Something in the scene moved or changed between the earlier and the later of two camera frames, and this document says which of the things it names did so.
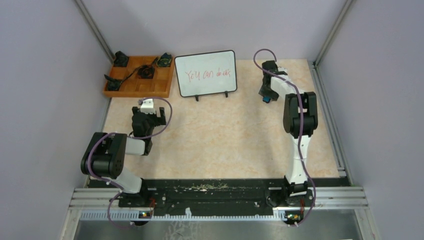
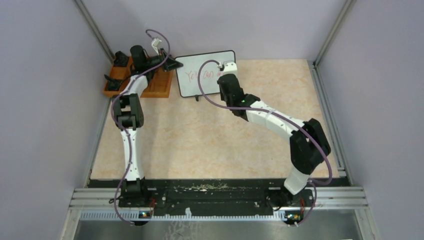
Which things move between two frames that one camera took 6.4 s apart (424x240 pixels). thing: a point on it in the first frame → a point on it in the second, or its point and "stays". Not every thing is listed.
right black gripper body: (266, 91) → (224, 98)
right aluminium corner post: (330, 39) stays
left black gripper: (158, 120) → (171, 64)
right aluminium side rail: (337, 149) stays
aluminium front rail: (327, 198) stays
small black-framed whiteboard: (206, 73) stays
